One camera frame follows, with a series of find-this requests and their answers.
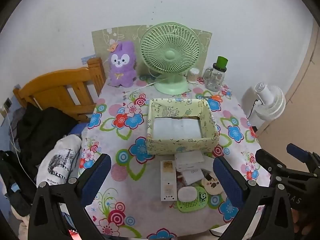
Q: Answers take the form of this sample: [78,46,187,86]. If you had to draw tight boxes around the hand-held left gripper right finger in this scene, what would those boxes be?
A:
[212,156,293,240]

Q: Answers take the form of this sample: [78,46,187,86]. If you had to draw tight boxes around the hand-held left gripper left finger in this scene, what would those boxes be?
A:
[28,153,112,240]

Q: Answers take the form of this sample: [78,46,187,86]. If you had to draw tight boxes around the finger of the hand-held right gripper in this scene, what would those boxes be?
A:
[286,143,320,175]
[255,149,315,180]

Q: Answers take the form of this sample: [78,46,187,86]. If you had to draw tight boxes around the round bear print tin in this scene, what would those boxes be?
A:
[201,176,224,195]

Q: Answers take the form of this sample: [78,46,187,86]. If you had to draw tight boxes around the small white printed box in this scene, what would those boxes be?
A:
[182,169,203,184]

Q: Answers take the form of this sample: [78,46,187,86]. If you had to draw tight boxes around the green perforated case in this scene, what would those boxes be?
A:
[177,185,208,213]

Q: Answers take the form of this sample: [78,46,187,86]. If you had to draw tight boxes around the white oval case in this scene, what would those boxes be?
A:
[177,185,198,202]

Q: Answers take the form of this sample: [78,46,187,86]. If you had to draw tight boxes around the yellow patterned storage box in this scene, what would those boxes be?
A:
[146,98,220,155]

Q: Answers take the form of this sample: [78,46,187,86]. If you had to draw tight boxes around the long white box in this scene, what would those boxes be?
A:
[160,160,177,202]

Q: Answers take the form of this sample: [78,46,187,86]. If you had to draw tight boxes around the blue bed sheet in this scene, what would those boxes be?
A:
[67,122,88,137]

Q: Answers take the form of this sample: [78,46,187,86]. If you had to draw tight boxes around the white clip fan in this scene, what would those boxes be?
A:
[246,82,286,130]

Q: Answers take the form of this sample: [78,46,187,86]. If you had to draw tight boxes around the beige wooden door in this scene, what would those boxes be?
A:
[255,25,320,175]

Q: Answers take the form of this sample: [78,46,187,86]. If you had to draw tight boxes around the black clothing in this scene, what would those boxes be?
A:
[15,102,80,178]

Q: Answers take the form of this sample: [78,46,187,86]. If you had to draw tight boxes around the black backpack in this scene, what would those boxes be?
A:
[0,150,38,217]

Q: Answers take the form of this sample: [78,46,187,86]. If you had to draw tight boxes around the pale pink cloth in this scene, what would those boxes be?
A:
[12,210,33,240]

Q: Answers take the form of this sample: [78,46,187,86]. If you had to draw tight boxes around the wooden bed headboard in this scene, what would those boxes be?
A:
[12,57,107,123]

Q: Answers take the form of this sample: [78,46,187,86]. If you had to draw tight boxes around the glass mug jar green lid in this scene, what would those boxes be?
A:
[204,56,228,92]

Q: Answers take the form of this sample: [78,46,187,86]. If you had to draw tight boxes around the clear cotton swab container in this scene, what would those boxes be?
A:
[187,68,199,84]

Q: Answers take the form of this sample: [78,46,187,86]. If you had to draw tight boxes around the purple plush toy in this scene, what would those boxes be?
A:
[107,41,137,88]

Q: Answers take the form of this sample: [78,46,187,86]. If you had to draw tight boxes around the green desk fan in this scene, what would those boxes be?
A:
[139,22,201,95]

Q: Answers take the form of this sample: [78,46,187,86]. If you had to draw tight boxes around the black fan cable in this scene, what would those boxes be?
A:
[250,99,260,117]

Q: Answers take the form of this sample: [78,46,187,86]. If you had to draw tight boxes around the orange handled scissors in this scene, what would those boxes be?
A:
[200,94,223,102]

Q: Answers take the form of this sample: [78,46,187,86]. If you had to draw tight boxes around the white charging cable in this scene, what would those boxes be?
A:
[1,107,38,188]

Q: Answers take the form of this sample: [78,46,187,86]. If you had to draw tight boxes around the white fan power cord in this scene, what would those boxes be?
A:
[122,76,163,100]

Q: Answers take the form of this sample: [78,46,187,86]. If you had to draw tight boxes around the blue wall card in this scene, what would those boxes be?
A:
[81,54,97,64]

